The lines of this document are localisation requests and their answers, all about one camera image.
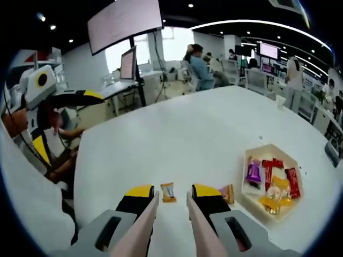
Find thin curved ceiling light strip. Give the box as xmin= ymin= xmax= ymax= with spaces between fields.
xmin=189 ymin=19 xmax=333 ymax=50

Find pink food tongs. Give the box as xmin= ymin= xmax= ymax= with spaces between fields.
xmin=109 ymin=190 xmax=234 ymax=257

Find group of round ceiling downlights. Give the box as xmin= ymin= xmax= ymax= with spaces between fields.
xmin=39 ymin=3 xmax=316 ymax=54

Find grey headset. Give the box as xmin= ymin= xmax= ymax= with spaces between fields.
xmin=324 ymin=140 xmax=341 ymax=168

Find operator in white shirt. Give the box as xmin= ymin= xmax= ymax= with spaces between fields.
xmin=0 ymin=123 xmax=76 ymax=257

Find small bright display screen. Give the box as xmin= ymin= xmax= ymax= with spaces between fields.
xmin=259 ymin=42 xmax=279 ymax=60

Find purple food packet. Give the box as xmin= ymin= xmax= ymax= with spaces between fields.
xmin=245 ymin=156 xmax=262 ymax=190

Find small desk monitor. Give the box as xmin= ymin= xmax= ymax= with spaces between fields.
xmin=120 ymin=45 xmax=137 ymax=81

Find white office chair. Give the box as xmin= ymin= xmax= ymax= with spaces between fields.
xmin=245 ymin=69 xmax=269 ymax=94
xmin=181 ymin=60 xmax=199 ymax=90
xmin=221 ymin=59 xmax=241 ymax=81

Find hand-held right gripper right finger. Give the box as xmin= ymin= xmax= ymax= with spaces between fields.
xmin=191 ymin=183 xmax=301 ymax=257

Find large display screen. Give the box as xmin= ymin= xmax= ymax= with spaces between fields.
xmin=87 ymin=0 xmax=165 ymax=56

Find cream hexagonal container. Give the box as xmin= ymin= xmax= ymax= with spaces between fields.
xmin=242 ymin=143 xmax=305 ymax=223

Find brown food packet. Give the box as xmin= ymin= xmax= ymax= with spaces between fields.
xmin=218 ymin=184 xmax=235 ymax=206

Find white computer desk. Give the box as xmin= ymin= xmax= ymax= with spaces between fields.
xmin=99 ymin=79 xmax=145 ymax=116

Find ceiling air conditioner unit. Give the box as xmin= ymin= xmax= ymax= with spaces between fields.
xmin=269 ymin=0 xmax=303 ymax=13

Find small orange food packet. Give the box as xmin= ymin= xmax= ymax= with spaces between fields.
xmin=160 ymin=182 xmax=178 ymax=203

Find dark red food bar packet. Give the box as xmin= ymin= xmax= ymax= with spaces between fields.
xmin=284 ymin=167 xmax=302 ymax=200

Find long red food packet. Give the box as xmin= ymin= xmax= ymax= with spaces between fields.
xmin=264 ymin=167 xmax=276 ymax=194

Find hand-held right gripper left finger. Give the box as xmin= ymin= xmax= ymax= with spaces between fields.
xmin=48 ymin=183 xmax=156 ymax=257

